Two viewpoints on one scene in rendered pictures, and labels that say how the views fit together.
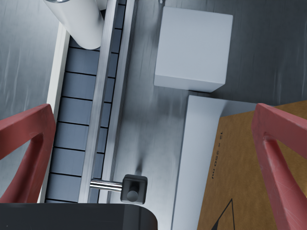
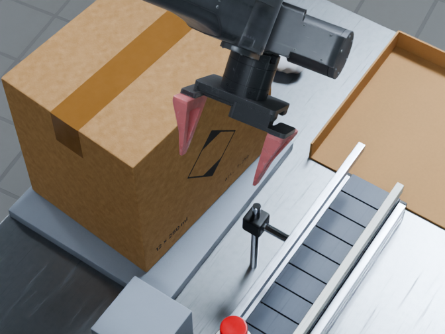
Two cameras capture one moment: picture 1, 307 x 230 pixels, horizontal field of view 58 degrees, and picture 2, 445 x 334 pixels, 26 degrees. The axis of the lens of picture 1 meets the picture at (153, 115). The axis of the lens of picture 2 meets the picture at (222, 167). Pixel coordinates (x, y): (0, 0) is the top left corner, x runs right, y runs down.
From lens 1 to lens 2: 105 cm
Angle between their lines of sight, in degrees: 38
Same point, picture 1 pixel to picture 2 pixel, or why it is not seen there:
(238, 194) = (183, 175)
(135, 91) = not seen: outside the picture
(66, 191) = (324, 266)
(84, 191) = (295, 234)
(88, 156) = (279, 256)
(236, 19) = not seen: outside the picture
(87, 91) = not seen: outside the picture
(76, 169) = (306, 279)
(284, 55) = (40, 305)
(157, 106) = (200, 317)
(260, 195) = (176, 158)
